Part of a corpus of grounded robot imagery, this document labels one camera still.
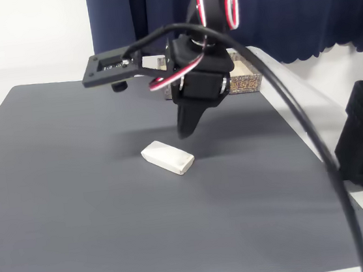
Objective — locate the grey textured mat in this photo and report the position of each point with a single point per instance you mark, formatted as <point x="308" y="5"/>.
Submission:
<point x="112" y="216"/>

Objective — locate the patterned wooden box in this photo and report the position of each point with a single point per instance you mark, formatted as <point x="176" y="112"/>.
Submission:
<point x="244" y="79"/>

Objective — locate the white rectangular block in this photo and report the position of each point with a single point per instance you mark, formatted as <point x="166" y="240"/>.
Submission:
<point x="167" y="157"/>

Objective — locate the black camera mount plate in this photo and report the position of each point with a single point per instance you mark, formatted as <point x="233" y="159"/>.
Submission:
<point x="111" y="68"/>

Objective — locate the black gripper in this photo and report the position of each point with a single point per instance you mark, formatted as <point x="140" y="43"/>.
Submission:
<point x="202" y="85"/>

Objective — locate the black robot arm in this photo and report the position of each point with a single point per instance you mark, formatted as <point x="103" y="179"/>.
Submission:
<point x="212" y="4"/>

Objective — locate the navy blue curtain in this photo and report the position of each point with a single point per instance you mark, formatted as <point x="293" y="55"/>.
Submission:
<point x="301" y="7"/>

